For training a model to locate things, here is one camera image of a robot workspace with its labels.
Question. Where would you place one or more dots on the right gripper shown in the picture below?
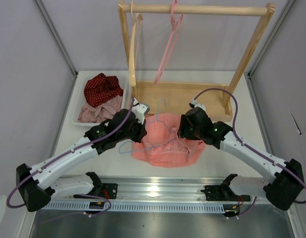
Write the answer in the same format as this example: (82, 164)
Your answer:
(183, 131)

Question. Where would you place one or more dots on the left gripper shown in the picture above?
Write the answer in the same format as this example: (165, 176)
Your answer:
(141, 131)

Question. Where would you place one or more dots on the salmon pink skirt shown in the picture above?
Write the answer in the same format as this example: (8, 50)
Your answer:
(180, 153)

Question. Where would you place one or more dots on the light blue wire hanger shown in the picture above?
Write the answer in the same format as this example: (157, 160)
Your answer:
(162, 128)

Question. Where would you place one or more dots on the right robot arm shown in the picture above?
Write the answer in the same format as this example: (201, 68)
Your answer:
(282, 181)

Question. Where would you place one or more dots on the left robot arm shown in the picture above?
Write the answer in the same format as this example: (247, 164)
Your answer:
(43, 182)

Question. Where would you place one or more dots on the beige wooden hanger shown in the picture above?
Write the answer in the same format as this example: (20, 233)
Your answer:
(134, 45)

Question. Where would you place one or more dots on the pink plastic hanger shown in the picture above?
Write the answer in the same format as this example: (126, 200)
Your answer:
(173, 38)

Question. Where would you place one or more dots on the wooden clothes rack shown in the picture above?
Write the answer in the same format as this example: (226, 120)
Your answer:
(218, 101)

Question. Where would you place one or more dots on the dusty pink cloth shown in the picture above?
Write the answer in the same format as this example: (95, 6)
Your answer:
(100, 113)

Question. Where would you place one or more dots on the red polka dot cloth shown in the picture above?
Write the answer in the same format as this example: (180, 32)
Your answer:
(101, 89)

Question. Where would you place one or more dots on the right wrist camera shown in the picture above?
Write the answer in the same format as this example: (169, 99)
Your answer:
(195, 104)

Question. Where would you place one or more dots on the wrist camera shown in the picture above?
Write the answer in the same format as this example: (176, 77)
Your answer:
(140, 110)
(195, 104)

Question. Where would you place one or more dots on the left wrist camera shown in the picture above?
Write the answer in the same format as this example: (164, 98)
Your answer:
(140, 110)

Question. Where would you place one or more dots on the aluminium mounting rail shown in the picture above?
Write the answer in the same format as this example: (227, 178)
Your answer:
(167, 190)

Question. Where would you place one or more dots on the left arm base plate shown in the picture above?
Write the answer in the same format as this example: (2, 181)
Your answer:
(108, 191)

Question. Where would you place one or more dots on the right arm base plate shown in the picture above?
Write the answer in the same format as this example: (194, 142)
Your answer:
(222, 193)

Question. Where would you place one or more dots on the white slotted cable duct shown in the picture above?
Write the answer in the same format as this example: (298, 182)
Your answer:
(117, 206)

